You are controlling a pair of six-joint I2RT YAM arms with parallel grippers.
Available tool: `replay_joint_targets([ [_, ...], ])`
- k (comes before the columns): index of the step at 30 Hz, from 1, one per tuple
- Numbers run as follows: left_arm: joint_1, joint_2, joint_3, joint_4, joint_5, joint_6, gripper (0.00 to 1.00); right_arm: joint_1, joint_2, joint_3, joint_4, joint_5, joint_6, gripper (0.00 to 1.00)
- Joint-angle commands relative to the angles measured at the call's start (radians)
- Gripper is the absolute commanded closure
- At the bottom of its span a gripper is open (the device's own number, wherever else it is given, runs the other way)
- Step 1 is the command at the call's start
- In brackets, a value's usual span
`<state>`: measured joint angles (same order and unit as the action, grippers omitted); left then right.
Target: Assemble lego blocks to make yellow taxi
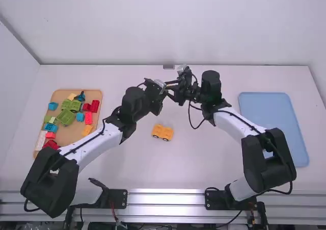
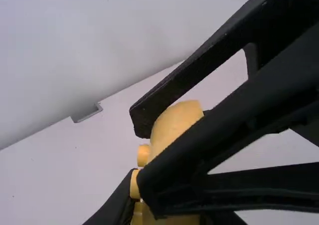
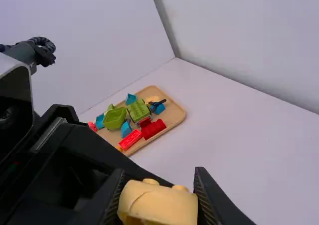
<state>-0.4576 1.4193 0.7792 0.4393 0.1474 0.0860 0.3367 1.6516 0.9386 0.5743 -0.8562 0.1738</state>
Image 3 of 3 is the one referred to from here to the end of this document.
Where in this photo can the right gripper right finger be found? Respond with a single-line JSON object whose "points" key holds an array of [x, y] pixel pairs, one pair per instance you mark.
{"points": [[214, 205]]}

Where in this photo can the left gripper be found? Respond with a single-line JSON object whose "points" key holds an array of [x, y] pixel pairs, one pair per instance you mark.
{"points": [[49, 185]]}

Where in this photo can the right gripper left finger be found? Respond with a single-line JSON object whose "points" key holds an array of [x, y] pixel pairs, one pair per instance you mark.
{"points": [[113, 197]]}

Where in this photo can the yellow toy car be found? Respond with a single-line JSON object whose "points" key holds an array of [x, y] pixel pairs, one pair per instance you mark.
{"points": [[159, 205]]}

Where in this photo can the pink toy brick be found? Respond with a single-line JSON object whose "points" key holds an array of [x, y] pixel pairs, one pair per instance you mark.
{"points": [[92, 127]]}

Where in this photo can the orange toy brick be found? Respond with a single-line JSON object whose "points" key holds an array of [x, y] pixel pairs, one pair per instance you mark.
{"points": [[120, 149]]}

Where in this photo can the blue toy brick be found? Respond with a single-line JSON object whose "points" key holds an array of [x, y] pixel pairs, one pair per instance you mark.
{"points": [[159, 109], [130, 99], [126, 130], [100, 122]]}

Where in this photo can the green toy brick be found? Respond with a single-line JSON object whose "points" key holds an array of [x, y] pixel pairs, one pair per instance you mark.
{"points": [[138, 110], [114, 119], [111, 107]]}

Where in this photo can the red toy brick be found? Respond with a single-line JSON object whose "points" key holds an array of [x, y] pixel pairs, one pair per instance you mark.
{"points": [[153, 129], [130, 140], [145, 121]]}

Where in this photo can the black toy piece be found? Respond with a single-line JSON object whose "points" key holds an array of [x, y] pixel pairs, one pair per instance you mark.
{"points": [[157, 102]]}

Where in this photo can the tan tray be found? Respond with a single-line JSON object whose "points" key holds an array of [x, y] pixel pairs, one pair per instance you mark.
{"points": [[172, 117]]}

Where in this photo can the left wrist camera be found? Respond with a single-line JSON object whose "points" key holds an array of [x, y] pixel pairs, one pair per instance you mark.
{"points": [[15, 85]]}

